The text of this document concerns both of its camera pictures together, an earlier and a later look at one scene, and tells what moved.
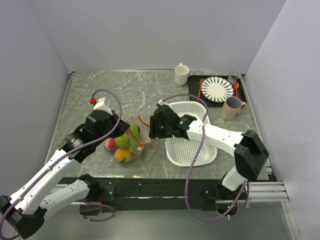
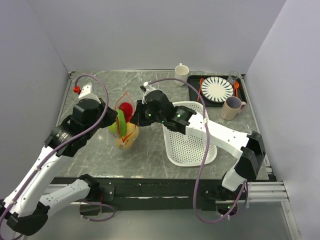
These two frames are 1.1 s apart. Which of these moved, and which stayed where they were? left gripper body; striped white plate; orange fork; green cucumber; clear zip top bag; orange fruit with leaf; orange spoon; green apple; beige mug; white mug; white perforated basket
Moved: clear zip top bag; green cucumber; green apple; orange fruit with leaf; left gripper body
Stayed: orange fork; white mug; striped white plate; orange spoon; white perforated basket; beige mug
